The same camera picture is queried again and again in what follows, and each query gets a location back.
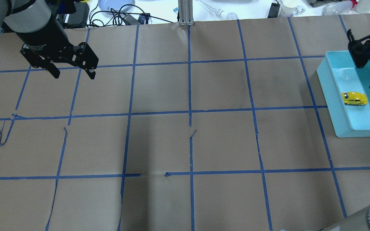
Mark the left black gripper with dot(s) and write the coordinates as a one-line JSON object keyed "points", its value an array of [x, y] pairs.
{"points": [[45, 36]]}

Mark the yellow toy beetle car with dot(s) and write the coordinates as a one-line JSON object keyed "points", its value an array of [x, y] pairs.
{"points": [[354, 98]]}

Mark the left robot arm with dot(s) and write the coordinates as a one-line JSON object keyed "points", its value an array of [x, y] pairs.
{"points": [[25, 16]]}

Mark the turquoise plastic bin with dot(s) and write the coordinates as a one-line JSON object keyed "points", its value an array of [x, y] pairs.
{"points": [[337, 73]]}

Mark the black power adapter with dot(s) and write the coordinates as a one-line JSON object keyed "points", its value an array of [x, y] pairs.
{"points": [[79, 18]]}

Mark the light blue plate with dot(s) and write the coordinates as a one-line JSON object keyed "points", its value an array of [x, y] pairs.
{"points": [[118, 5]]}

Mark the clear plastic bottle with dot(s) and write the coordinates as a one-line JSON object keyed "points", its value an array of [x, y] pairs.
{"points": [[338, 8]]}

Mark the cream paper cup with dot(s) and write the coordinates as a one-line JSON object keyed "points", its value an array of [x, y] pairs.
{"points": [[289, 8]]}

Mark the light bulb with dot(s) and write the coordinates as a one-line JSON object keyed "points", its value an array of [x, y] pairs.
{"points": [[225, 15]]}

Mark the brown paper table cover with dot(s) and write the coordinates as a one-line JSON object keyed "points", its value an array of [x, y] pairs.
{"points": [[220, 126]]}

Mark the aluminium frame post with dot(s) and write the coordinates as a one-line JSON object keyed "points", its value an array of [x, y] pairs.
{"points": [[185, 14]]}

